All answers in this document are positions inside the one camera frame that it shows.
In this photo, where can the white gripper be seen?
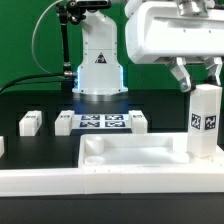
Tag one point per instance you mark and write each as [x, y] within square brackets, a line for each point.
[155, 30]

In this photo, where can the white desk top tray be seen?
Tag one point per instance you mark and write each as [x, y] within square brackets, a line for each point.
[141, 150]

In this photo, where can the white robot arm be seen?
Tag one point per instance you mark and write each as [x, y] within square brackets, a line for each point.
[99, 73]

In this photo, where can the fiducial marker sheet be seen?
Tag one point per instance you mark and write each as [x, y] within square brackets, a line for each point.
[101, 121]

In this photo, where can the white front fence wall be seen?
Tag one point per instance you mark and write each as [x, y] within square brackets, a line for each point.
[98, 180]

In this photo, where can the white fence wall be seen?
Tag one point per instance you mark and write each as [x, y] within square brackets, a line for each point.
[1, 146]
[98, 180]

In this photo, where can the white left fence wall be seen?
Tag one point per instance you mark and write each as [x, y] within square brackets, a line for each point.
[1, 146]

